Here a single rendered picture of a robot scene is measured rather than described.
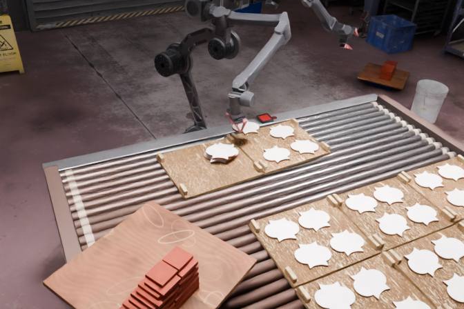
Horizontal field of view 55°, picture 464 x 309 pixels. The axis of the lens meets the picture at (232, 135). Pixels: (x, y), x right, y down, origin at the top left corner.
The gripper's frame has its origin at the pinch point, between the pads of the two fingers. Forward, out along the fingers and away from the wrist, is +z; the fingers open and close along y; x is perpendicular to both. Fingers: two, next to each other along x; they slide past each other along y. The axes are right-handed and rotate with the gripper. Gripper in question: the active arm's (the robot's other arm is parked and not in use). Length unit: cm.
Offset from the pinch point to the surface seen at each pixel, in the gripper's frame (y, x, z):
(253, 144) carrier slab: -3.0, -6.4, 11.8
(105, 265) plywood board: -65, 78, -12
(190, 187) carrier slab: -25.1, 35.4, 5.0
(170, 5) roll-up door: 487, -100, 107
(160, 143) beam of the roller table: 16.9, 37.3, 6.3
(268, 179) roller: -29.7, -1.5, 13.3
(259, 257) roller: -71, 24, 9
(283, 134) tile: -0.9, -25.7, 13.9
